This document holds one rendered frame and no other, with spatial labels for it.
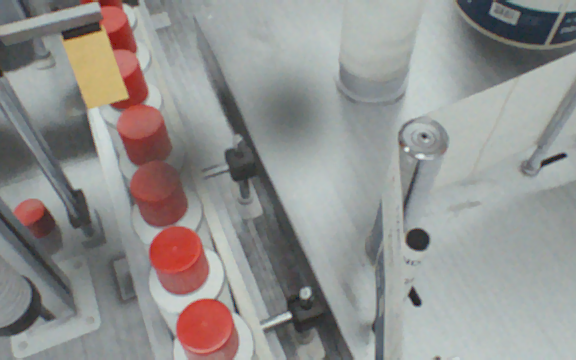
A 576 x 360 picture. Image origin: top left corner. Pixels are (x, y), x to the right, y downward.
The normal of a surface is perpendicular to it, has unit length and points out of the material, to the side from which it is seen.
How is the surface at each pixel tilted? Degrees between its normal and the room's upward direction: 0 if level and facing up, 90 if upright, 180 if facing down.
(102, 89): 58
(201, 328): 3
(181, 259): 2
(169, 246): 3
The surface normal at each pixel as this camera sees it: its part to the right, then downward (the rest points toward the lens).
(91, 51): 0.33, 0.37
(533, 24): -0.20, 0.82
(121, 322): 0.01, -0.54
